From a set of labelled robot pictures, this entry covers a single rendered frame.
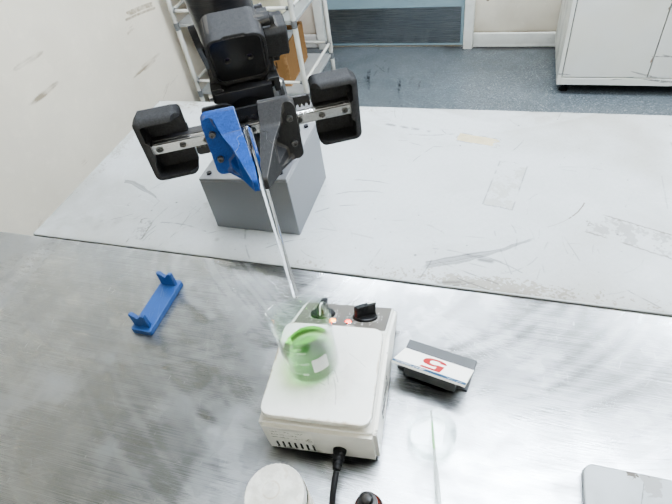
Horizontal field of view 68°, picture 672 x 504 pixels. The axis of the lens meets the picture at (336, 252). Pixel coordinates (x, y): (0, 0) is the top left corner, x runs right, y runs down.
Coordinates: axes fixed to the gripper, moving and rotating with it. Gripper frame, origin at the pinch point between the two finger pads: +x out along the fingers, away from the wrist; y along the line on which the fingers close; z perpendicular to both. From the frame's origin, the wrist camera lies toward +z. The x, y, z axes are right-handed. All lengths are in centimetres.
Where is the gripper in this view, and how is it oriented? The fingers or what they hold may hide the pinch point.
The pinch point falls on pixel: (257, 158)
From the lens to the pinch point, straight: 40.7
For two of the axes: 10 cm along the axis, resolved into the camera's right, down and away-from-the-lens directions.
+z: -1.2, -6.8, -7.2
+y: 9.7, -2.2, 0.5
